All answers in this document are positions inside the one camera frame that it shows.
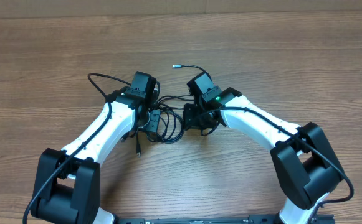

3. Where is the black cable bundle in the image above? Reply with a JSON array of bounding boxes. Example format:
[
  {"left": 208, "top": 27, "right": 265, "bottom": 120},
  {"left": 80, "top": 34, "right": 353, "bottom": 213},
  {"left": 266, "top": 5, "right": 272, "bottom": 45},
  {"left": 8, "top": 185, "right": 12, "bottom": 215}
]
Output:
[{"left": 120, "top": 64, "right": 212, "bottom": 158}]

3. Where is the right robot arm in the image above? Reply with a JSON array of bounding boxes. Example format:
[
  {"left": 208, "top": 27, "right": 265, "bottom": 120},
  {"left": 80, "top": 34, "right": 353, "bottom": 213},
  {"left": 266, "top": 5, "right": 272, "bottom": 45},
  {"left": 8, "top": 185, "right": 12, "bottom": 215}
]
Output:
[{"left": 183, "top": 72, "right": 344, "bottom": 223}]

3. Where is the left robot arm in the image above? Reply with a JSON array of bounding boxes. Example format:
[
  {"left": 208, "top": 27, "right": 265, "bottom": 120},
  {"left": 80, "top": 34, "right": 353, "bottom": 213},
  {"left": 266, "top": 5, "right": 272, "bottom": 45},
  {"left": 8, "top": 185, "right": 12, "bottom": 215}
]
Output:
[{"left": 22, "top": 72, "right": 159, "bottom": 223}]

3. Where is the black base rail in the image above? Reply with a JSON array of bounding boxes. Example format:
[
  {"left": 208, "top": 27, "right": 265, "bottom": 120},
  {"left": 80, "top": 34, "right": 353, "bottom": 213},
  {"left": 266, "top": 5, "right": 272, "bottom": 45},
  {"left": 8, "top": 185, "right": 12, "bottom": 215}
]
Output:
[{"left": 58, "top": 213, "right": 336, "bottom": 224}]

